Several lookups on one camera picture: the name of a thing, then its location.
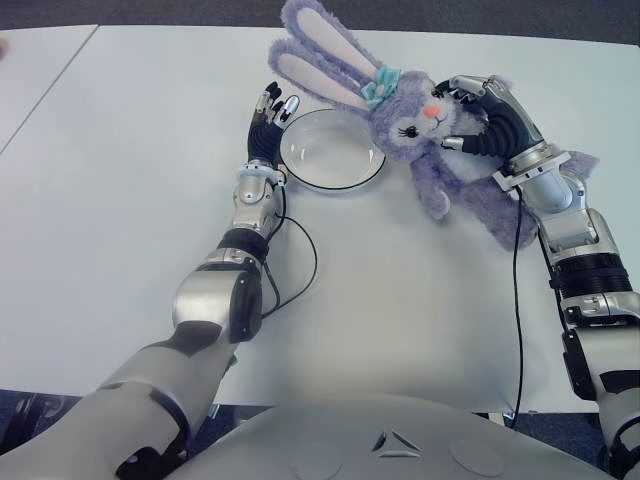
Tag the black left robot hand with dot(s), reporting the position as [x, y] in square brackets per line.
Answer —
[262, 145]

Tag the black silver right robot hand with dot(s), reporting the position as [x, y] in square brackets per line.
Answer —
[510, 130]

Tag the white plate with black rim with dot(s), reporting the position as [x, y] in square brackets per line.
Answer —
[325, 160]

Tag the purple plush bunny doll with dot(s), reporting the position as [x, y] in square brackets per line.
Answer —
[400, 115]

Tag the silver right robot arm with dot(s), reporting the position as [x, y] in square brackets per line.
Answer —
[555, 190]

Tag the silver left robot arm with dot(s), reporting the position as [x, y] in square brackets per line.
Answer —
[215, 300]

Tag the grey robot torso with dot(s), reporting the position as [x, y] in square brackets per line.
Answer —
[390, 450]

